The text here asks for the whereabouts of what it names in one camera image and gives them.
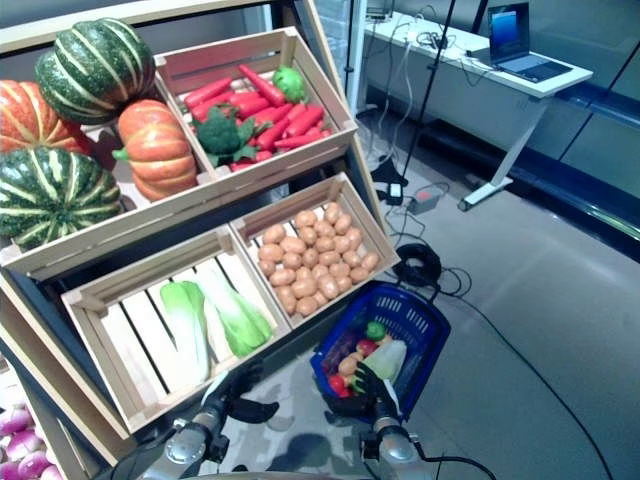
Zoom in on green striped pumpkin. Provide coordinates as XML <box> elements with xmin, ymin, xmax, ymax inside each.
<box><xmin>0</xmin><ymin>146</ymin><xmax>124</xmax><ymax>252</ymax></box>
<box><xmin>33</xmin><ymin>17</ymin><xmax>158</xmax><ymax>126</ymax></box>

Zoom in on long black floor cable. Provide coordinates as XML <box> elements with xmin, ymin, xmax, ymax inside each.
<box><xmin>438</xmin><ymin>268</ymin><xmax>617</xmax><ymax>480</ymax></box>

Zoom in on pale green cabbage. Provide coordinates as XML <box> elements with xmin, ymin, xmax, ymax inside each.
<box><xmin>360</xmin><ymin>339</ymin><xmax>409</xmax><ymax>384</ymax></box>

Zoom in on white hanging cables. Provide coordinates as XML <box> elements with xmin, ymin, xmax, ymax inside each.
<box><xmin>373</xmin><ymin>19</ymin><xmax>417</xmax><ymax>164</ymax></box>

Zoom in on green bell pepper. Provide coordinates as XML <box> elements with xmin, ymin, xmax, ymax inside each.
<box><xmin>272</xmin><ymin>65</ymin><xmax>308</xmax><ymax>104</ymax></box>

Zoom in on wooden crate with bok choy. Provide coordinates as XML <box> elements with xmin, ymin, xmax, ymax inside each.
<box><xmin>60</xmin><ymin>224</ymin><xmax>293</xmax><ymax>435</ymax></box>

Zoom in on dark purple eggplant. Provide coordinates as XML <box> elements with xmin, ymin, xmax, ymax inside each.
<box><xmin>324</xmin><ymin>329</ymin><xmax>359</xmax><ymax>371</ymax></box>

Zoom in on green broccoli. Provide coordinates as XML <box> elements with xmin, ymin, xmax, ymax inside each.
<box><xmin>193</xmin><ymin>104</ymin><xmax>258</xmax><ymax>169</ymax></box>

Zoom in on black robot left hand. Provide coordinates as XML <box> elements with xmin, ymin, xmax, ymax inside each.
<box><xmin>207</xmin><ymin>362</ymin><xmax>281</xmax><ymax>425</ymax></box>

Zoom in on pile of purple onions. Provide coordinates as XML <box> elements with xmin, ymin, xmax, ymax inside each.
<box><xmin>3</xmin><ymin>430</ymin><xmax>47</xmax><ymax>459</ymax></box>

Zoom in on grey power strip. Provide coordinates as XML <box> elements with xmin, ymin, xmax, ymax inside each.
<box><xmin>408</xmin><ymin>188</ymin><xmax>442</xmax><ymax>215</ymax></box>

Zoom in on white desk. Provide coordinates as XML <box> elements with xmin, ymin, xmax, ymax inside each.
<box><xmin>363</xmin><ymin>12</ymin><xmax>595</xmax><ymax>212</ymax></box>

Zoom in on orange pumpkin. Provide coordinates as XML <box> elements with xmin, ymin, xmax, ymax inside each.
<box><xmin>112</xmin><ymin>98</ymin><xmax>201</xmax><ymax>203</ymax></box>
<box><xmin>0</xmin><ymin>79</ymin><xmax>94</xmax><ymax>157</ymax></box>

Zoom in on green bok choy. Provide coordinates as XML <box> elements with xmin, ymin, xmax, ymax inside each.
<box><xmin>197</xmin><ymin>267</ymin><xmax>276</xmax><ymax>359</ymax></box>
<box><xmin>159</xmin><ymin>280</ymin><xmax>214</xmax><ymax>387</ymax></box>

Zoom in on wooden crate with potatoes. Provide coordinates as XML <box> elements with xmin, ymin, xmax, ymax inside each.
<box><xmin>228</xmin><ymin>172</ymin><xmax>402</xmax><ymax>331</ymax></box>

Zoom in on blue plastic shopping basket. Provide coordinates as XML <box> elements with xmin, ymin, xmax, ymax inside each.
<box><xmin>309</xmin><ymin>280</ymin><xmax>452</xmax><ymax>422</ymax></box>

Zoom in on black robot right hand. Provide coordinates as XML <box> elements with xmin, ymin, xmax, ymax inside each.
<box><xmin>324</xmin><ymin>362</ymin><xmax>404</xmax><ymax>422</ymax></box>

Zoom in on open dark laptop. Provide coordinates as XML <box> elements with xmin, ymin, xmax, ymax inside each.
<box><xmin>486</xmin><ymin>1</ymin><xmax>574</xmax><ymax>84</ymax></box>

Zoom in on wooden crate with carrots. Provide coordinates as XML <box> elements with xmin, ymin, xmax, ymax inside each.
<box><xmin>153</xmin><ymin>27</ymin><xmax>358</xmax><ymax>184</ymax></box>

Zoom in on black tripod stand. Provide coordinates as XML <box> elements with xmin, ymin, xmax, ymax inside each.
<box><xmin>401</xmin><ymin>0</ymin><xmax>460</xmax><ymax>177</ymax></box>

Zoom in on coiled black cable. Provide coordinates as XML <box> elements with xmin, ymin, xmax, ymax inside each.
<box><xmin>392</xmin><ymin>243</ymin><xmax>444</xmax><ymax>288</ymax></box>

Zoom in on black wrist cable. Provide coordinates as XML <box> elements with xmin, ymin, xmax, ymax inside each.
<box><xmin>413</xmin><ymin>442</ymin><xmax>497</xmax><ymax>480</ymax></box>

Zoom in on wooden display shelf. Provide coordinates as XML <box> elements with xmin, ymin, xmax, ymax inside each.
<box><xmin>0</xmin><ymin>0</ymin><xmax>402</xmax><ymax>480</ymax></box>

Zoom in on black cables on desk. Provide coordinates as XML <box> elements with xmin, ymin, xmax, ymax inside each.
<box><xmin>413</xmin><ymin>30</ymin><xmax>454</xmax><ymax>51</ymax></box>

